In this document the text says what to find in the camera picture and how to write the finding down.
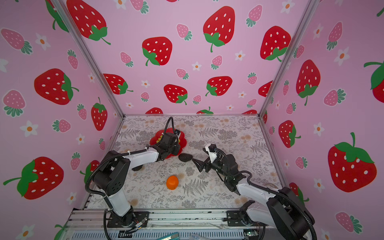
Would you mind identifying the dark fake avocado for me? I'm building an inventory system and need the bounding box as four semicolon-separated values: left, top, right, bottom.
178;153;193;163

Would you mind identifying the fake orange fruit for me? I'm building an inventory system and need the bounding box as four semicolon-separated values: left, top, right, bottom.
166;176;179;190

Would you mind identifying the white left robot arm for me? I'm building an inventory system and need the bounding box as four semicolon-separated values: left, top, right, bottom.
85;130;181;227

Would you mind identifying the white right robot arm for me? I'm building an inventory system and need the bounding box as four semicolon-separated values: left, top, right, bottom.
189;144;318;240

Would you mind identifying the red flower-shaped fruit bowl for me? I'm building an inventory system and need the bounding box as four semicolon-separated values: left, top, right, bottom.
150;130;187;159

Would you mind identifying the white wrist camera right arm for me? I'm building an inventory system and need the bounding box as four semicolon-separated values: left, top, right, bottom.
205;143;220;164

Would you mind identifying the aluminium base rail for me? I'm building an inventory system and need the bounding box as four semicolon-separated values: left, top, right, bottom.
60;209;272;240

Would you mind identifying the aluminium corner frame post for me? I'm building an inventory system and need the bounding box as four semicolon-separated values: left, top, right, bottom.
52;0;125;119

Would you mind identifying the right aluminium corner post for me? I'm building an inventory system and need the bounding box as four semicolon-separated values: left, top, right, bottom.
259;0;320;120

